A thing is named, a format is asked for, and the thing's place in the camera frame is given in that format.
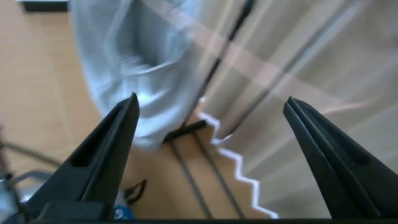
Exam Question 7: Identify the beige curtain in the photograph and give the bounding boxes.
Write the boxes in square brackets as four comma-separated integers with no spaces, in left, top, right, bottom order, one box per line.
[186,0,398,219]

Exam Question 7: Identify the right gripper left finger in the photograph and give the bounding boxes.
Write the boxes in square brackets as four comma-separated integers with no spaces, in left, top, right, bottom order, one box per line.
[26,92,141,219]

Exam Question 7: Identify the black cable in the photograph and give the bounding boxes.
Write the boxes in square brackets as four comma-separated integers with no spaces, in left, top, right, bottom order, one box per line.
[122,179,148,205]

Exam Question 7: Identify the pale grey shorts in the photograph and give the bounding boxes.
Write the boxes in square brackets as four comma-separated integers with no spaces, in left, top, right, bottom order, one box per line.
[68,0,203,152]

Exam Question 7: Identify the black clothes rack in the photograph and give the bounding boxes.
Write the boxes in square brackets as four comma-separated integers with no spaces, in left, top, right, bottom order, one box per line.
[162,0,256,219]

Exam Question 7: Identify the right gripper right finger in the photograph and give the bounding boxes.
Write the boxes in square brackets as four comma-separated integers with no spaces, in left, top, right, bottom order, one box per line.
[282,96,398,219]

